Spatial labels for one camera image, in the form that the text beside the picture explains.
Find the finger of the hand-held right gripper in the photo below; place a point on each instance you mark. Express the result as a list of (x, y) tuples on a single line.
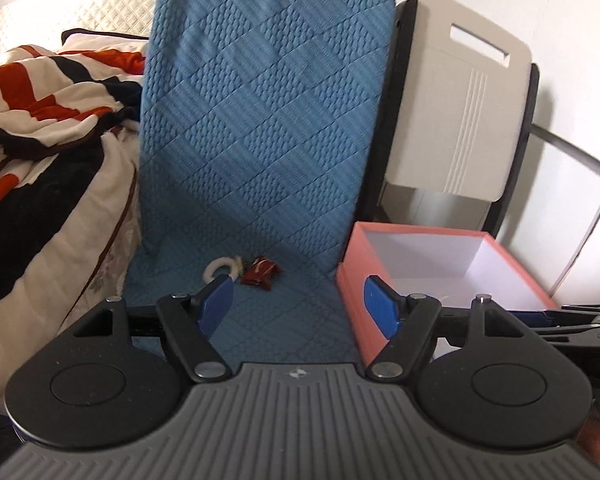
[(590, 311), (535, 318)]

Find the pink cardboard box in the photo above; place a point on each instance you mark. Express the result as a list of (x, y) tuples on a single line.
[(360, 260)]

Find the red snack packet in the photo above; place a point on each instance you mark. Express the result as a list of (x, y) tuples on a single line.
[(260, 272)]

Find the grey metal bed rail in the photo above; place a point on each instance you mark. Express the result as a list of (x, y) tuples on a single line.
[(570, 147)]

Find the floral cream bedding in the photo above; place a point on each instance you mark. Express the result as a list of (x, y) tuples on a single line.
[(80, 270)]

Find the white quilted headboard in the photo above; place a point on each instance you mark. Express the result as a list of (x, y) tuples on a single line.
[(105, 10)]

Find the striped blanket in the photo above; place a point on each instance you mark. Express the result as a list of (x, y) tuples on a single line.
[(45, 110)]

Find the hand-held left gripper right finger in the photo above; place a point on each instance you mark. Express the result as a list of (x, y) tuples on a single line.
[(380, 305)]

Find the white pillow dark trim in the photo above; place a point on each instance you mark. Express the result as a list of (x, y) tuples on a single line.
[(100, 42)]

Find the blue quilted mat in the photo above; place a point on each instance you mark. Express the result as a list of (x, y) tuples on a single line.
[(260, 110)]

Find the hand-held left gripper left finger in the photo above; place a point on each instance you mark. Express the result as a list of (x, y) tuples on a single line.
[(217, 302)]

